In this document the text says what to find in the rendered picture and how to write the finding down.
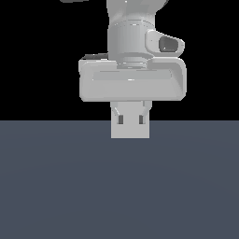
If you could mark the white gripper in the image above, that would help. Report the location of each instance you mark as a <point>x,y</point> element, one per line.
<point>130,88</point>

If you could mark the white block charger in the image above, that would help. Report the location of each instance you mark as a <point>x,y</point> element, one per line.
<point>130,130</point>

